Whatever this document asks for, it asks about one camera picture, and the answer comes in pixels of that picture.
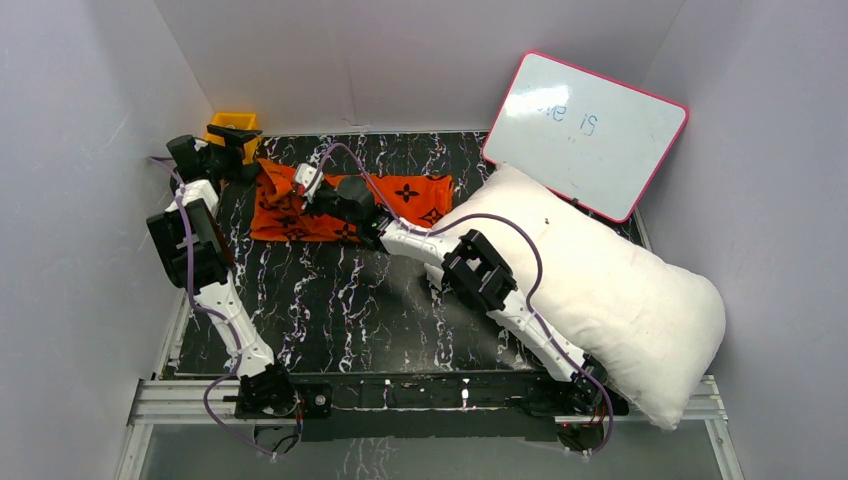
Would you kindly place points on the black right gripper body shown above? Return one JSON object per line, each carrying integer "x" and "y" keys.
{"x": 328, "y": 203}

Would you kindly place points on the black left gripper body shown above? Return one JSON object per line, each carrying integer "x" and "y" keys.
{"x": 232, "y": 140}

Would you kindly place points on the white pillow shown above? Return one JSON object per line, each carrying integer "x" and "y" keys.
{"x": 654, "y": 327}

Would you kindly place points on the yellow plastic bin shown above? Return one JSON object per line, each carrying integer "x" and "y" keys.
{"x": 239, "y": 121}

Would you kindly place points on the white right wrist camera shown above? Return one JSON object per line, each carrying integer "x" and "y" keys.
{"x": 307, "y": 179}

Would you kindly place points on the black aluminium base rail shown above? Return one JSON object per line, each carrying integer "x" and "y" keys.
{"x": 486, "y": 399}

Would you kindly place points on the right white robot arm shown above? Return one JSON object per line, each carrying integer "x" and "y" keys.
{"x": 470, "y": 265}

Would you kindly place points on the orange patterned pillowcase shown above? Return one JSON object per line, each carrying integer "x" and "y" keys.
{"x": 278, "y": 215}

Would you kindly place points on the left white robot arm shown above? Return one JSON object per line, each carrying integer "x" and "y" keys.
{"x": 197, "y": 260}

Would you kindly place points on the pink framed whiteboard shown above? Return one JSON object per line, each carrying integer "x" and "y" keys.
{"x": 587, "y": 137}

